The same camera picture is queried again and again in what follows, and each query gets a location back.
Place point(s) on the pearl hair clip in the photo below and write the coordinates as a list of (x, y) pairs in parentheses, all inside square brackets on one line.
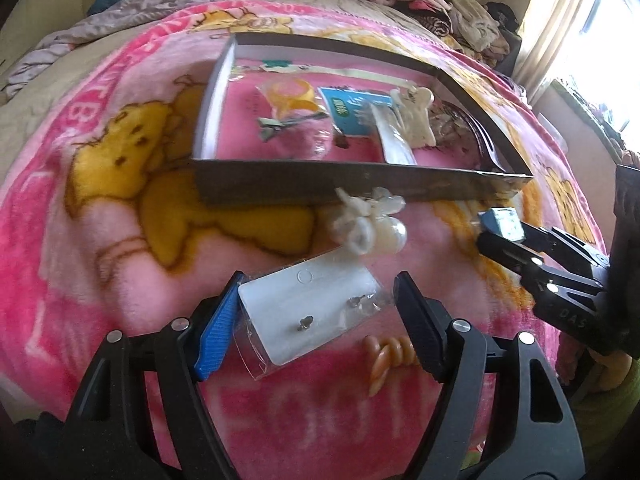
[(385, 237)]

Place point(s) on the window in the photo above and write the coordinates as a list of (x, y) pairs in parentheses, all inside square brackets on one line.
[(615, 50)]

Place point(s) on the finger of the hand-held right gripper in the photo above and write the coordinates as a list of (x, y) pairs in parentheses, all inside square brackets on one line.
[(505, 255), (560, 247)]

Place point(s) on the shallow cardboard box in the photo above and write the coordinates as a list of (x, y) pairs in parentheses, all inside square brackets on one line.
[(280, 180)]

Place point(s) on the small blue white box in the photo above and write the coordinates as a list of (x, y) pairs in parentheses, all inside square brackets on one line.
[(505, 222)]

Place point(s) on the pile of clothes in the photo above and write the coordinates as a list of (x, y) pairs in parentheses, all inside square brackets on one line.
[(475, 25)]

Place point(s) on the white claw hair clip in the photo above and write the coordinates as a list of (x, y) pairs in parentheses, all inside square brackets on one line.
[(417, 120)]

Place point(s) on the person's right hand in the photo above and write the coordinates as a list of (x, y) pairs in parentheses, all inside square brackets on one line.
[(617, 367)]

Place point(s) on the pink printed fleece blanket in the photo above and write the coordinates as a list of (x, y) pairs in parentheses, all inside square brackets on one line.
[(100, 270)]

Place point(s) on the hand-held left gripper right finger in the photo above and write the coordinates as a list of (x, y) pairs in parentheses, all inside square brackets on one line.
[(417, 325)]

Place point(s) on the pale curtain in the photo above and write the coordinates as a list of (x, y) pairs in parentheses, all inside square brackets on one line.
[(555, 35)]

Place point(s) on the cluttered window sill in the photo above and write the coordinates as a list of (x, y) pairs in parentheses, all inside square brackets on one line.
[(600, 115)]

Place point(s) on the white earring card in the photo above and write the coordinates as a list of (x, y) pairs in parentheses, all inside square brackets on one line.
[(300, 310)]

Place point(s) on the green metal hairpin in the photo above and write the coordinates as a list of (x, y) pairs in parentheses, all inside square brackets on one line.
[(272, 127)]

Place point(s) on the pink scrunchie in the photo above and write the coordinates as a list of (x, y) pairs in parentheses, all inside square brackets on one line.
[(305, 140)]

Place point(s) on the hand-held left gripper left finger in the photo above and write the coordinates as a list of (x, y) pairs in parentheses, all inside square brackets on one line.
[(220, 325)]

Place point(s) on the yellow rings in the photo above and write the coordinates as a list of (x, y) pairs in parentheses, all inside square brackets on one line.
[(290, 95)]

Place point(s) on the frosted clear plastic packet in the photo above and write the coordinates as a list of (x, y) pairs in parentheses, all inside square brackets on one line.
[(395, 140)]

